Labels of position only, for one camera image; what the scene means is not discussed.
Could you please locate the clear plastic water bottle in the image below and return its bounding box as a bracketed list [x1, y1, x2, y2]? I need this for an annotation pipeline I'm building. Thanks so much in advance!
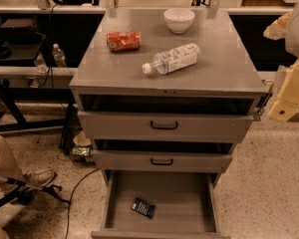
[142, 43, 200, 75]

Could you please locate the dark blue rxbar wrapper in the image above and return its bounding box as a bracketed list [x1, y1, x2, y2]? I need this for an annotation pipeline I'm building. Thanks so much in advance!
[132, 198, 155, 219]

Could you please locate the middle grey drawer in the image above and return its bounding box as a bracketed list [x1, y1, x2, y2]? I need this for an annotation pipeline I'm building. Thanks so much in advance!
[93, 139, 236, 173]

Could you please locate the black middle drawer handle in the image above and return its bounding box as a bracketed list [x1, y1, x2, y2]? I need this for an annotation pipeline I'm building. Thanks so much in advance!
[150, 158, 173, 166]

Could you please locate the black top drawer handle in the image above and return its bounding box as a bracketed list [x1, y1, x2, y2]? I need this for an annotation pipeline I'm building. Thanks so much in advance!
[149, 120, 178, 130]

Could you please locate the green snack bag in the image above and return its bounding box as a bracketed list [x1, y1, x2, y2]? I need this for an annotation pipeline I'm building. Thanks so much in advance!
[70, 146, 93, 162]

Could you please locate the bottom grey open drawer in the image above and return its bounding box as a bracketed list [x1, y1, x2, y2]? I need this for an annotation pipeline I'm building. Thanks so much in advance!
[91, 171, 231, 239]

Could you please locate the black tripod stand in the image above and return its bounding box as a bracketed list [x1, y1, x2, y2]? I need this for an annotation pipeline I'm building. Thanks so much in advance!
[0, 175, 71, 207]

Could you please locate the person's tan trouser leg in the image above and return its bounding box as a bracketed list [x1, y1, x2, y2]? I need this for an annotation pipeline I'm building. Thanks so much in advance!
[0, 135, 24, 239]

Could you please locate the grey sneaker shoe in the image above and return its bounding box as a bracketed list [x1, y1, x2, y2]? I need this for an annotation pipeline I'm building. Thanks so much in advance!
[23, 169, 56, 186]

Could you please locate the top grey drawer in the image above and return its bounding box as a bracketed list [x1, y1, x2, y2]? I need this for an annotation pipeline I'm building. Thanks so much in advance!
[79, 95, 253, 143]

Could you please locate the black floor cable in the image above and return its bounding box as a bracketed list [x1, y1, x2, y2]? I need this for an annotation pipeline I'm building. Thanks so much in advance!
[63, 167, 101, 239]

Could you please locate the grey metal drawer cabinet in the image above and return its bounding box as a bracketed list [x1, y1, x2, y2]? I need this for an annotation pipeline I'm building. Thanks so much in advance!
[70, 8, 266, 181]

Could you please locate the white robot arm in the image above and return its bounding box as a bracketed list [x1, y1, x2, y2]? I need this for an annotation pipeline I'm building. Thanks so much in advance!
[263, 3, 299, 122]

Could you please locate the orange soda can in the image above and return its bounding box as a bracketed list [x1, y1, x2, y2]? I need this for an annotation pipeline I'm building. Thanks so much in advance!
[107, 31, 141, 52]

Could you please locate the white ceramic bowl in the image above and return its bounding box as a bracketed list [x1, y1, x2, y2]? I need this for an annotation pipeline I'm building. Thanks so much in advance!
[163, 8, 195, 34]

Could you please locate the black drawer handle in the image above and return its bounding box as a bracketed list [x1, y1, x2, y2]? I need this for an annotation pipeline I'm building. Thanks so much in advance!
[149, 120, 178, 130]
[150, 158, 173, 166]

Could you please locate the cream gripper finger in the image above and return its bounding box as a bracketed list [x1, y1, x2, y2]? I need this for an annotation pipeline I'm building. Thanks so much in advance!
[267, 59, 299, 122]
[263, 13, 291, 40]

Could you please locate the black equipment on shelf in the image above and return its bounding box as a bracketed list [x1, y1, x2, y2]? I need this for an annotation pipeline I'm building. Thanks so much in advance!
[0, 17, 45, 44]

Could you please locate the small upright water bottle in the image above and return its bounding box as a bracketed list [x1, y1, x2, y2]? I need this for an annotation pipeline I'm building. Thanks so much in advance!
[52, 44, 67, 68]

